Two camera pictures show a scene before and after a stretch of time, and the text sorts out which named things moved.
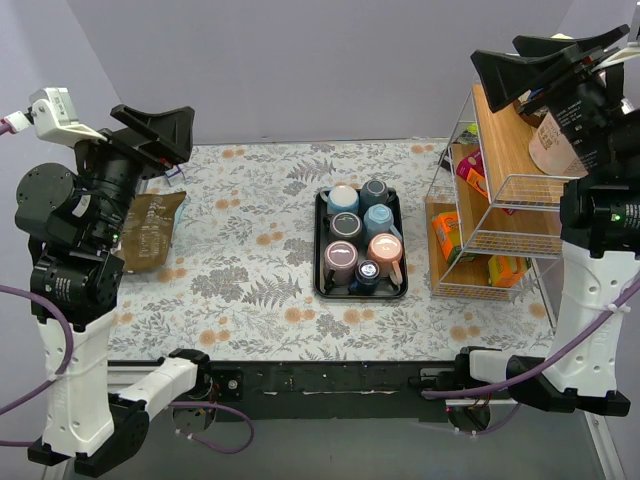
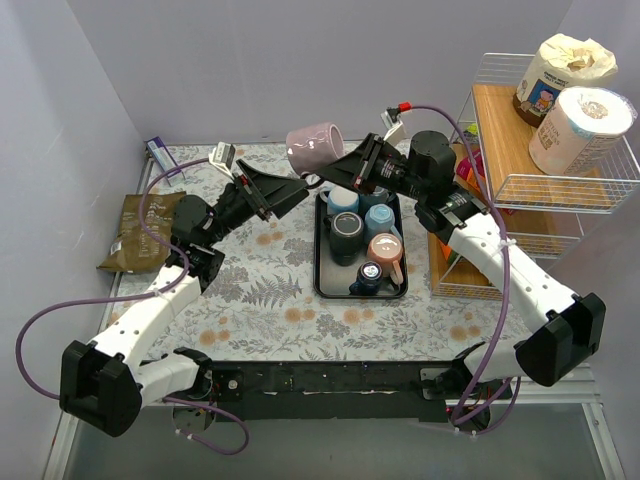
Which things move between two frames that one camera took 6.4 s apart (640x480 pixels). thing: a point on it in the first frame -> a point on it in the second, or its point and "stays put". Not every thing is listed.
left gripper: [138, 145] -> [252, 195]
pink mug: [386, 250] stays put
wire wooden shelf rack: [493, 221] stays put
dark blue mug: [367, 278] stays put
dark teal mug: [375, 192] stays put
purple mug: [341, 259] -> [312, 147]
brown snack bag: [148, 231] stays put
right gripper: [558, 80] -> [368, 162]
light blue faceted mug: [379, 219] stays put
